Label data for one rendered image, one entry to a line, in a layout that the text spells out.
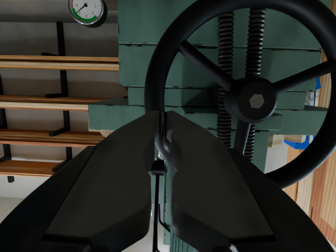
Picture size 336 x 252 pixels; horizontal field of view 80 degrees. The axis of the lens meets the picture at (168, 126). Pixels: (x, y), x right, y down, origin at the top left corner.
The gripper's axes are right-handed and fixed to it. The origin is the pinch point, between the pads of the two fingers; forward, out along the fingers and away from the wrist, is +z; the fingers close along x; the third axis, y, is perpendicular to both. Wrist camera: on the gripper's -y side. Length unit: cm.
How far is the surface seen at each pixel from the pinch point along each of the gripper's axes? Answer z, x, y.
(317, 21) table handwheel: 17.2, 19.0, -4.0
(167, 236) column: 40, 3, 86
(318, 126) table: 28.3, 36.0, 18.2
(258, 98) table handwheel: 12.5, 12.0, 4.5
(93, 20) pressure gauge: 29.9, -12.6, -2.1
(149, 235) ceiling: 133, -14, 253
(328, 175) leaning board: 108, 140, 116
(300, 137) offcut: 34, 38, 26
